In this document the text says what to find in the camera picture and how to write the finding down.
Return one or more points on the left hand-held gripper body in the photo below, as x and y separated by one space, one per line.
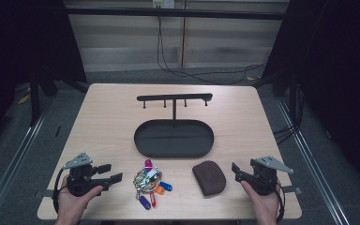
80 181

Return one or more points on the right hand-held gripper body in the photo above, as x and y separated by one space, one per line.
264 179

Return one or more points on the brown leather wallet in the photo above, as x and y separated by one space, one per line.
209 178

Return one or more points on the bunch of keys with coloured tags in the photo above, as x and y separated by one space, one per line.
149 182

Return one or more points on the black key rack with tray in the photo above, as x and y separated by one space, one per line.
173 139

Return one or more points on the person's left hand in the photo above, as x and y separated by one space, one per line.
72 204

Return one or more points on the person's right hand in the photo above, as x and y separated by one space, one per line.
265 206

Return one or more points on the grey tape strip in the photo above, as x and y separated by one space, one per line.
45 193
293 189

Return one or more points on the black metal stand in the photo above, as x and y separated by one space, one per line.
34 100

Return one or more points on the yellow tape piece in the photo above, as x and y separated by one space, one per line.
23 99

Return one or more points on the black curtain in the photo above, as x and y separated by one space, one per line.
337 62
22 40

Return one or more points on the metal floor rail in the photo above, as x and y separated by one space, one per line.
15 159
312 162

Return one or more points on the black horizontal frame bar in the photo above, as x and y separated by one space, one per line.
175 13

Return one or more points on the white wall socket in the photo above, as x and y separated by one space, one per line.
163 3

